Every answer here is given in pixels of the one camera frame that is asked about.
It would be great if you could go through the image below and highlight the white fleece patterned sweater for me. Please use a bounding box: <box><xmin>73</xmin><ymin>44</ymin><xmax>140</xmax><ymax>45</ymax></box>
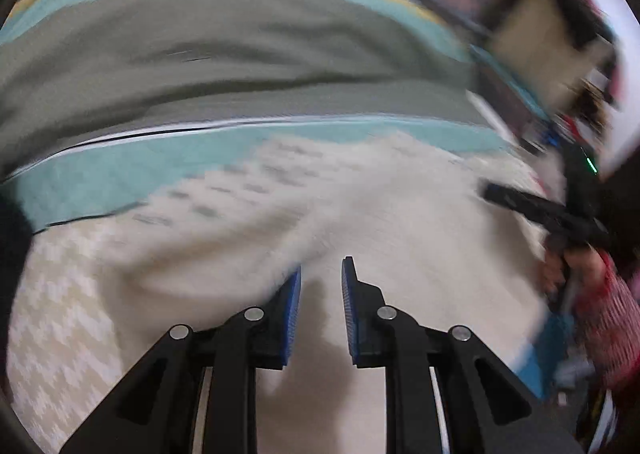
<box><xmin>93</xmin><ymin>132</ymin><xmax>547</xmax><ymax>453</ymax></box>

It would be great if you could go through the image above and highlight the red striped sleeve forearm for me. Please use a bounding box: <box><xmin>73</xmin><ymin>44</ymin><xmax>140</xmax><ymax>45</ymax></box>
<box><xmin>574</xmin><ymin>250</ymin><xmax>639</xmax><ymax>390</ymax></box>

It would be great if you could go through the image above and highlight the person's right hand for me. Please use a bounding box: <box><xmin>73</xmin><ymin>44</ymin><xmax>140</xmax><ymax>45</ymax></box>
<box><xmin>538</xmin><ymin>243</ymin><xmax>608</xmax><ymax>296</ymax></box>

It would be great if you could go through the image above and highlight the beige chevron blanket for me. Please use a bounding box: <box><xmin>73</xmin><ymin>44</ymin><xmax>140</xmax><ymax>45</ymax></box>
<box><xmin>6</xmin><ymin>219</ymin><xmax>124</xmax><ymax>453</ymax></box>

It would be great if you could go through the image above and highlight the beige fabric storage box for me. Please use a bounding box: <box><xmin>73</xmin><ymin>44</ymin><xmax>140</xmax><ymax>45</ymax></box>
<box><xmin>485</xmin><ymin>0</ymin><xmax>616</xmax><ymax>113</ymax></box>

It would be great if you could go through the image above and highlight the striped quilted bedspread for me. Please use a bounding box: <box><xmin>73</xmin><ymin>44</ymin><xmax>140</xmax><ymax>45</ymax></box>
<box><xmin>1</xmin><ymin>0</ymin><xmax>503</xmax><ymax>228</ymax></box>

